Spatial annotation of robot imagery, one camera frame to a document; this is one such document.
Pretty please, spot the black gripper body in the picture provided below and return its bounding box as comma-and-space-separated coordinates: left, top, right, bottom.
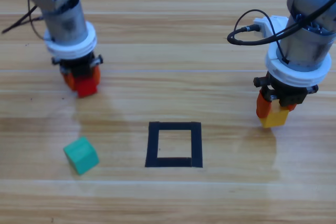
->
51, 53, 103, 78
253, 73, 320, 107

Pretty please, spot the yellow wooden block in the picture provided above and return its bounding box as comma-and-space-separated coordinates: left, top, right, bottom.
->
259, 100, 290, 129

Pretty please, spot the red wooden block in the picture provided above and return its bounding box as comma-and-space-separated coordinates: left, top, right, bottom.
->
76, 76, 98, 98

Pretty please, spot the green wooden block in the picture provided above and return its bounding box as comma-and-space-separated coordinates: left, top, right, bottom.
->
62, 136, 100, 176

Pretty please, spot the black tape rectangle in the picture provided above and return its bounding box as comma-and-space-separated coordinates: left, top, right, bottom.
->
144, 121, 204, 169

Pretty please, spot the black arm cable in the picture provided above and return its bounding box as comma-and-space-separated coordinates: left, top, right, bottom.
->
1, 0, 49, 41
227, 0, 336, 65

